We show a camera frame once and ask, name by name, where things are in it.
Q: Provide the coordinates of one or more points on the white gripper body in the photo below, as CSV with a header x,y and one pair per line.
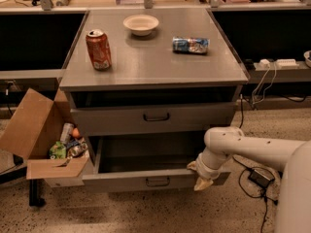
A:
x,y
203,171

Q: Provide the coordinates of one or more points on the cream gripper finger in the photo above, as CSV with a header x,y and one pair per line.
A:
x,y
201,183

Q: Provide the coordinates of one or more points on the grey drawer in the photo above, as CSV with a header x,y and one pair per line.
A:
x,y
144,161
152,119

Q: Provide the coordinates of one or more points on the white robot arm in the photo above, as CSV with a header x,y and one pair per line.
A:
x,y
291,157

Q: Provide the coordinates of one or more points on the grey top drawer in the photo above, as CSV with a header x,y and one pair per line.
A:
x,y
152,119

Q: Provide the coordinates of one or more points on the grey drawer cabinet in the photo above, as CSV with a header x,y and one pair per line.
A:
x,y
146,71

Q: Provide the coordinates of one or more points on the open cardboard box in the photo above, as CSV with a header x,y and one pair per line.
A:
x,y
34,128

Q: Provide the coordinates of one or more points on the black power adapter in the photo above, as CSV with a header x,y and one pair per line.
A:
x,y
260,179

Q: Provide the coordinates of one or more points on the crushed blue soda can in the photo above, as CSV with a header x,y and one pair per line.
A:
x,y
190,45

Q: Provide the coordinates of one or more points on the white power strip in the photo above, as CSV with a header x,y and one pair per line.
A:
x,y
283,64

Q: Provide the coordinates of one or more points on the crushed can in box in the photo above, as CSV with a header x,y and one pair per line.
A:
x,y
77,150

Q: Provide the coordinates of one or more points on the orange fruit in box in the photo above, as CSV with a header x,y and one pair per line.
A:
x,y
76,134

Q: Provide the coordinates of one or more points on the silver can in box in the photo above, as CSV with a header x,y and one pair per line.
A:
x,y
66,133

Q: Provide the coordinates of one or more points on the green snack bag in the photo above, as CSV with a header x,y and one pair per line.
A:
x,y
57,151

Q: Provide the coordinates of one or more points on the white paper bowl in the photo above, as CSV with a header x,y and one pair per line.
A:
x,y
141,25

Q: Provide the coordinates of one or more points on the red soda can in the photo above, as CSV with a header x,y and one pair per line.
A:
x,y
98,49

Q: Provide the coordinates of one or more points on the black table leg foot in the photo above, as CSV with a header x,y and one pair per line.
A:
x,y
35,194

